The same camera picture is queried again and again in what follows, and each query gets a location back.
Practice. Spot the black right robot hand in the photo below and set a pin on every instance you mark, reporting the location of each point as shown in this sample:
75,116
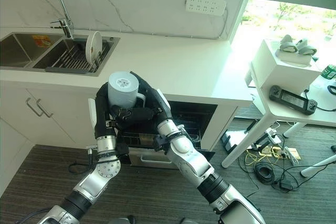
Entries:
155,103

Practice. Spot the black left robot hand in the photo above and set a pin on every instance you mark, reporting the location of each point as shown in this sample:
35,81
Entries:
101,119

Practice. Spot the pale grey ceramic mug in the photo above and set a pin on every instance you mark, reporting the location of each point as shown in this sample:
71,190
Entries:
122,90

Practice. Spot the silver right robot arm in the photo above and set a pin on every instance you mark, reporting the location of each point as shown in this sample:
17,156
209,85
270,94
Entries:
194,163

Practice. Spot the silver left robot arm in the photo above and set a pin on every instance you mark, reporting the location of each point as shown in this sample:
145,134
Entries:
86,184

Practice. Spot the built-in drawer dishwasher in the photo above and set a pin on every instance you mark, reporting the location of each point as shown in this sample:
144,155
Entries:
195,119

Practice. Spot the white kitchen cabinet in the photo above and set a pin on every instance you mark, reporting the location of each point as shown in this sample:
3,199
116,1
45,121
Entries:
65,121

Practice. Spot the metal dish drying rack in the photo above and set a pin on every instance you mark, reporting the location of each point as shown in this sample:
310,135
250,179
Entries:
71,62

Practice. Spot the white round plate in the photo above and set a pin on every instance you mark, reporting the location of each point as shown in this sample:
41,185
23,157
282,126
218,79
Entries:
93,45

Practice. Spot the white flat floor device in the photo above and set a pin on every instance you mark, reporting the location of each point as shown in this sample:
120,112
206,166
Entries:
232,141

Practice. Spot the chrome gooseneck faucet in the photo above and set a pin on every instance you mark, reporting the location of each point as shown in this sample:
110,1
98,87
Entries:
67,28

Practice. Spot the orange sticker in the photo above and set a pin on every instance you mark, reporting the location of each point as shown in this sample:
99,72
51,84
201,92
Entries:
42,41

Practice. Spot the dark robot torso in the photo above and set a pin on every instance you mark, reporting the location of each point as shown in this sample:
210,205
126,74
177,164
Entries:
123,220

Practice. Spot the stainless steel double sink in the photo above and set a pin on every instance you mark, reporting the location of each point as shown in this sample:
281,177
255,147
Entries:
15,51

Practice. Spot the white floor power strip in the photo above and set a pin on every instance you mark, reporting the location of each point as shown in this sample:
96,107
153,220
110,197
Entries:
273,135

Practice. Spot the white table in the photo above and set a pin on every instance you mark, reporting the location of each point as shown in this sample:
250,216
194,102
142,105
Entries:
288,120

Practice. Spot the white box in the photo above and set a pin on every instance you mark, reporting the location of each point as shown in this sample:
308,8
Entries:
288,77

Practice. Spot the black handheld remote controller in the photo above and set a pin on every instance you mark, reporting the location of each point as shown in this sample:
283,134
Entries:
291,99

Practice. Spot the grey white VR controller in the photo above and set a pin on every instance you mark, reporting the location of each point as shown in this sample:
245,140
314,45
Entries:
287,45
306,48

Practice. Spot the black power adapter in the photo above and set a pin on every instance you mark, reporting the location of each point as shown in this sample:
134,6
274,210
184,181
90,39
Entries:
285,185

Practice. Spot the green bottle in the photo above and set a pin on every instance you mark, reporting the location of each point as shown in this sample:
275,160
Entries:
329,72

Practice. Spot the white wall power strip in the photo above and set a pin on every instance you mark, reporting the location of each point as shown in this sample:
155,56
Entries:
206,4

